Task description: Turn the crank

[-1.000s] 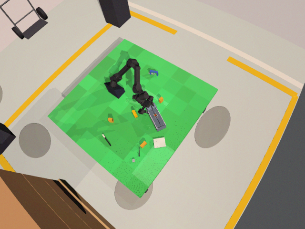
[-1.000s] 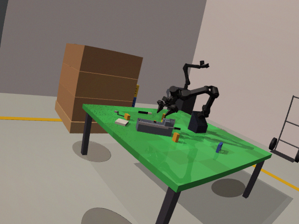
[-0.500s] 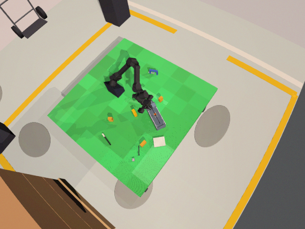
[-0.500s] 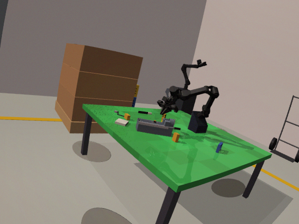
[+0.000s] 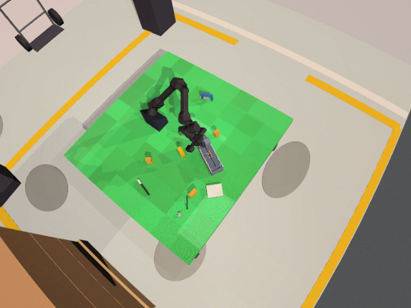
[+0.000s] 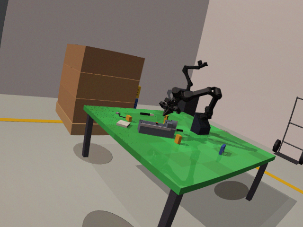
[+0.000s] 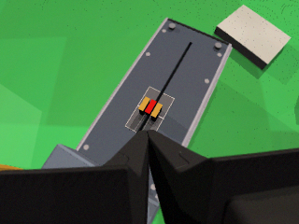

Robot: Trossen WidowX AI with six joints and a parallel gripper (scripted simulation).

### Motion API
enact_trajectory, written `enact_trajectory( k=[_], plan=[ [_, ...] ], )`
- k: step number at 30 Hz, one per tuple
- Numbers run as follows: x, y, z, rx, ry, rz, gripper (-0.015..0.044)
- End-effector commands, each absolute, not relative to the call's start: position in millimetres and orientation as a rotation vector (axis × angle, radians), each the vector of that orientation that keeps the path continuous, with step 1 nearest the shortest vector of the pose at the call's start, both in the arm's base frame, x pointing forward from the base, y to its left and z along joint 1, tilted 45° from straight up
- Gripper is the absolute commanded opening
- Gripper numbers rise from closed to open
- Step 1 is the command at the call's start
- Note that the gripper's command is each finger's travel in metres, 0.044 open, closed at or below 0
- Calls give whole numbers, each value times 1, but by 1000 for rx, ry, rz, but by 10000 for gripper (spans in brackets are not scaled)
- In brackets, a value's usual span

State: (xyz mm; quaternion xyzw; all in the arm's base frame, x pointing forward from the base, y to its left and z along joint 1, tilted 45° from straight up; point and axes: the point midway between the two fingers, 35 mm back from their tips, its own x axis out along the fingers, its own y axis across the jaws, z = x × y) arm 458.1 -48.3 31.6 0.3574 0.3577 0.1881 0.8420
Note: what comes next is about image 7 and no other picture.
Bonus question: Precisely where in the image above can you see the beige flat rectangular block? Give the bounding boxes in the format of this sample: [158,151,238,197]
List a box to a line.
[214,5,291,70]

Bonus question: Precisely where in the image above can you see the orange block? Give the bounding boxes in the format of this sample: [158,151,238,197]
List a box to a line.
[0,164,23,171]

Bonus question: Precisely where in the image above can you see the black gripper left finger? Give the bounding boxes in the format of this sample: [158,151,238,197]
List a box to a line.
[0,130,150,224]

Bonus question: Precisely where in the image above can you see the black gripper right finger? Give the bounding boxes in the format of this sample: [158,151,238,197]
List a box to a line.
[147,130,299,224]

